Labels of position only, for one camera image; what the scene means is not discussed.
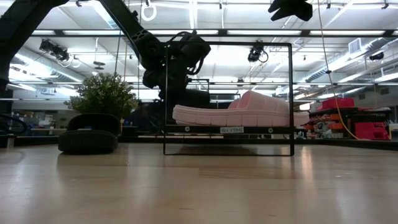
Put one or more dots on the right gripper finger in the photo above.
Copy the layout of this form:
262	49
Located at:
283	16
281	7

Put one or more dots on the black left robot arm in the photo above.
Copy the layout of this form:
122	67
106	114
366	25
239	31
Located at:
18	25

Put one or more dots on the black metal shelf rack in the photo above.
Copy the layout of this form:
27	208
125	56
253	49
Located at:
199	129

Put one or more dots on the black partition panels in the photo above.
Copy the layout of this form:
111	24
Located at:
154	119

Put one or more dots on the white ceiling vent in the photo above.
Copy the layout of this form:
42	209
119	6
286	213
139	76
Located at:
355	46

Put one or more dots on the green potted plant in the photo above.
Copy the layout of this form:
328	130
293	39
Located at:
102	93

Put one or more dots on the black ceiling projector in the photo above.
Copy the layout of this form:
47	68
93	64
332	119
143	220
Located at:
377	56

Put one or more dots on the red plastic bin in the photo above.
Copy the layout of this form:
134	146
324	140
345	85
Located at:
335	103

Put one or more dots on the black storage cart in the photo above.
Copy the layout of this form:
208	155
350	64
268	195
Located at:
342	111

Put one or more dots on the red plastic crate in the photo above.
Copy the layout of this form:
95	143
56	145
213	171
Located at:
370	129

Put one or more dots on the black cabinet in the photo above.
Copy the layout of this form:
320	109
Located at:
6	105

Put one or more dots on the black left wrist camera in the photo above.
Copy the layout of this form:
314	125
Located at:
194	49

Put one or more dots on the black ceiling camera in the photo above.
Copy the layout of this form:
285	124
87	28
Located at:
254	54

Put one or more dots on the black ceiling camera rig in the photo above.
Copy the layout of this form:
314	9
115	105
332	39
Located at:
56	51

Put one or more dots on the black aluminium table frame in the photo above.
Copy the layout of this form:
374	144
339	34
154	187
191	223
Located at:
37	140

